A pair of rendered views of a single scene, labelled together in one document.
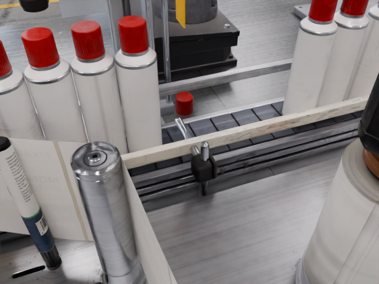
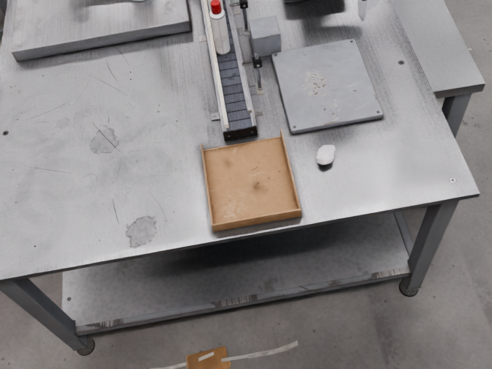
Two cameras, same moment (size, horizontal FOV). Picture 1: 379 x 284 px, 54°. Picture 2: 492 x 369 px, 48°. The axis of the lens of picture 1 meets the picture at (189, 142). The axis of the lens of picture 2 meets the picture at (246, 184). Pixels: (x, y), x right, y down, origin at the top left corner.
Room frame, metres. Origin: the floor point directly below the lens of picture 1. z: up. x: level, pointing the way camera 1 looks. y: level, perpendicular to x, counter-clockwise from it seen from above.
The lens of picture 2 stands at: (1.07, -1.80, 2.23)
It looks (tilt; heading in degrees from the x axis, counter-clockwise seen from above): 57 degrees down; 109
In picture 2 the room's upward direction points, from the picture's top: 10 degrees counter-clockwise
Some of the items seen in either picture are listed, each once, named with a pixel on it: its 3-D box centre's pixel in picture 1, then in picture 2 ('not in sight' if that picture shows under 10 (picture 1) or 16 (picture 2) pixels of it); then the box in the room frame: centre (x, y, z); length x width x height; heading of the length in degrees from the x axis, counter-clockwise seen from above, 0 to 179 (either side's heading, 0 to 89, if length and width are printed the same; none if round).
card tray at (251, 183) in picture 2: not in sight; (248, 178); (0.78, -0.93, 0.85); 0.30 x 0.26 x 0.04; 110
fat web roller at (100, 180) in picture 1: (111, 227); not in sight; (0.21, 0.07, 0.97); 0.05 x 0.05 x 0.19
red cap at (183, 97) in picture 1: (184, 102); not in sight; (0.58, 0.01, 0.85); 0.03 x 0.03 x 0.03
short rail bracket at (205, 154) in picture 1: (204, 174); not in sight; (0.35, -0.02, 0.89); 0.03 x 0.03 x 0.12; 20
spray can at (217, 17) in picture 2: not in sight; (219, 27); (0.59, -0.43, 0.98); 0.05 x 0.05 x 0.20
